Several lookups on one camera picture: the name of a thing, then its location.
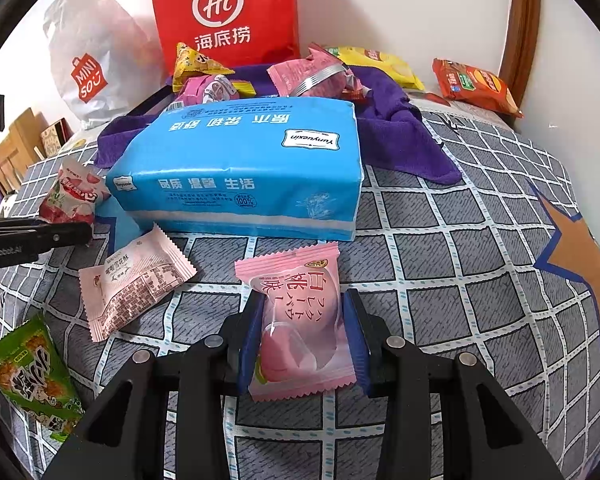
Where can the pale pink nougat packet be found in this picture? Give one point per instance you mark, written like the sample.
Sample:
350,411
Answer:
130,285

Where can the red paper bag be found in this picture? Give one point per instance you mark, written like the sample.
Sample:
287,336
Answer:
220,10

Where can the large pink snack packet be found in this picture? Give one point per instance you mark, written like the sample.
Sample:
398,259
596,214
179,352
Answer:
300,72

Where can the pink peach snack packet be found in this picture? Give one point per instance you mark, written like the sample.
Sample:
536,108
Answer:
300,310

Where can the patterned cardboard box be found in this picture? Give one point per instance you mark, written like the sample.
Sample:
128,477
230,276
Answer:
56,135

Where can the purple towel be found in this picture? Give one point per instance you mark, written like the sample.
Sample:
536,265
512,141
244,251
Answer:
405,135

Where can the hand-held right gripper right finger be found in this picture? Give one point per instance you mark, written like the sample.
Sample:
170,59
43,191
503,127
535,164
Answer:
354,340

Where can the yellow triangular snack packet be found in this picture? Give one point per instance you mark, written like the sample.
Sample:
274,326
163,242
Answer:
195,62

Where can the yellow chip bag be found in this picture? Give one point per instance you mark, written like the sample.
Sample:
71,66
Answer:
380,62

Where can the flat red packet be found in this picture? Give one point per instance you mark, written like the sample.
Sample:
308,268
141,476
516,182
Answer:
434,98

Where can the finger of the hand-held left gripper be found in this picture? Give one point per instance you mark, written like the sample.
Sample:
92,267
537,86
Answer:
35,235

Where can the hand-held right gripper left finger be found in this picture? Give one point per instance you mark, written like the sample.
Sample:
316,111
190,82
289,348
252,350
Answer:
252,340

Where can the orange chip bag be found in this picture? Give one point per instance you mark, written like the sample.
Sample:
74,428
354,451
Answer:
475,85

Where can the light wooden furniture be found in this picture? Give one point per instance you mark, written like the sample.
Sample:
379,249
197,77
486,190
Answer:
15,145

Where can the strawberry snack packet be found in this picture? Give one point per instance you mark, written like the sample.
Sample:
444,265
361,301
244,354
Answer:
72,192

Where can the small yellow snack packet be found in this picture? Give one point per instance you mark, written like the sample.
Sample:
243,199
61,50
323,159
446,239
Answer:
243,89

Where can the green snack packet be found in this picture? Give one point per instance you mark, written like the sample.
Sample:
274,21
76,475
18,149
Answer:
25,380

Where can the white printed paper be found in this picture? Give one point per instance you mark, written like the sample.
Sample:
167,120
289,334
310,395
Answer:
465,110

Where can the brown wooden frame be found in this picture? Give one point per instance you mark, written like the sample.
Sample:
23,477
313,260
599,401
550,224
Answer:
522,20

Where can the blue tissue pack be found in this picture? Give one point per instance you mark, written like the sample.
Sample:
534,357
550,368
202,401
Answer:
230,160

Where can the pink cartoon snack packet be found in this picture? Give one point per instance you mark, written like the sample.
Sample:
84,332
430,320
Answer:
210,90

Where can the white plastic bag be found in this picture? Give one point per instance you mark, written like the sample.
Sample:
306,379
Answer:
90,50

